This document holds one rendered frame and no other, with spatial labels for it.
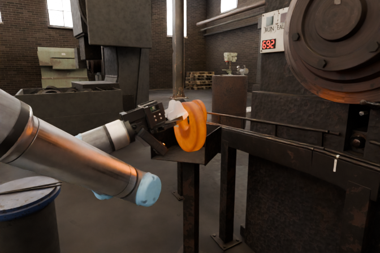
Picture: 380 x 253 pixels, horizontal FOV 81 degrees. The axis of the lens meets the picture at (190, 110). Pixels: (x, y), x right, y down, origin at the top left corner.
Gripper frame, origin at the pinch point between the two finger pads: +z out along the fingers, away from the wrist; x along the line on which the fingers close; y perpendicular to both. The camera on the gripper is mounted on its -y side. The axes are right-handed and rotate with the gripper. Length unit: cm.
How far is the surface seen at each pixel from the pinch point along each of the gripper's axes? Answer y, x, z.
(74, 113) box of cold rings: -20, 209, -33
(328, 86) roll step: -2.3, -21.7, 38.1
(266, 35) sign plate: 15, 18, 58
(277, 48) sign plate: 8, 10, 56
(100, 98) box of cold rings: -14, 210, -2
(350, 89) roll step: -3.0, -27.9, 37.9
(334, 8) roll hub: 19.5, -25.7, 36.4
